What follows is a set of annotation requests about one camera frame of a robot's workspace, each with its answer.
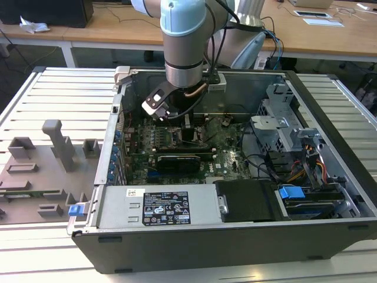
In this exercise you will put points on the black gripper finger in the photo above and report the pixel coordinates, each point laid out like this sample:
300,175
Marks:
188,134

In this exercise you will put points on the CPU socket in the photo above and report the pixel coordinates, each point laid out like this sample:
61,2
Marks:
172,143

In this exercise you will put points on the blue expansion slot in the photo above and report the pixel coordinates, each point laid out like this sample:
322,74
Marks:
153,177

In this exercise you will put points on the black expansion card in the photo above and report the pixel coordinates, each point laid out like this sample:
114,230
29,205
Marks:
179,163

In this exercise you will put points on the green motherboard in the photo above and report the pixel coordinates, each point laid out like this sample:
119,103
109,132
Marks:
229,153

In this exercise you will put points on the grey plastic case latch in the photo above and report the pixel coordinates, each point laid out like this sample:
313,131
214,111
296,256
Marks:
122,73

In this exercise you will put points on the white power adapter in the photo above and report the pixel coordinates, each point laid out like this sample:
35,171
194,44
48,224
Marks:
260,63

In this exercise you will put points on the grey metal drive cage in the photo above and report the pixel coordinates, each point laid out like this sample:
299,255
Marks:
274,132

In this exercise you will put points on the black plastic shroud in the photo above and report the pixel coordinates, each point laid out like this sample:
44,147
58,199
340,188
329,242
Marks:
247,200

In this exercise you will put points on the wooden office desk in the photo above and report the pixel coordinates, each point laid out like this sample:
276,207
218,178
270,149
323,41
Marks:
117,32

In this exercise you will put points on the grey power supply unit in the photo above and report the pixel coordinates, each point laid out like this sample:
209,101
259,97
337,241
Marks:
117,212

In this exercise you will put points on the black open PC case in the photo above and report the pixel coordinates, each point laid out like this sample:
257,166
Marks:
206,250

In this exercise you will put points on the blue disk carrier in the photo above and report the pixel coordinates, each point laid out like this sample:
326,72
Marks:
291,193

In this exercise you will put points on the grey parts rack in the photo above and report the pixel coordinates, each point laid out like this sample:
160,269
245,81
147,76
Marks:
63,147

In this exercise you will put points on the blue case latch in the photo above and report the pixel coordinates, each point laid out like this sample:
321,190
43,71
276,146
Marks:
75,210

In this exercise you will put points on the white framed dark tablet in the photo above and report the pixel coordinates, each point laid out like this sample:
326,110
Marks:
311,13

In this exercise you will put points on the white paper sheet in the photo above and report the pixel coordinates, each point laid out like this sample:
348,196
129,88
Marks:
324,22

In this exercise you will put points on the beige laptop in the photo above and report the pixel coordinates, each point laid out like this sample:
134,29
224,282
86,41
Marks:
312,3

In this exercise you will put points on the green RAM stick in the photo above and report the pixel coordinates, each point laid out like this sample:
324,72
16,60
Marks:
32,194

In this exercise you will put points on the black computer box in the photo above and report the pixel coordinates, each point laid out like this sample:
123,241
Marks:
44,11

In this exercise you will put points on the crumpled white paper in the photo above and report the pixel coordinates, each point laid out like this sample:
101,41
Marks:
33,25

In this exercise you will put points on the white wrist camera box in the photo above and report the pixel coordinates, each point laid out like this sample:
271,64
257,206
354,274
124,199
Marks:
153,106

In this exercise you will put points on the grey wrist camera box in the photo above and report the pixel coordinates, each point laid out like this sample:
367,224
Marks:
217,84

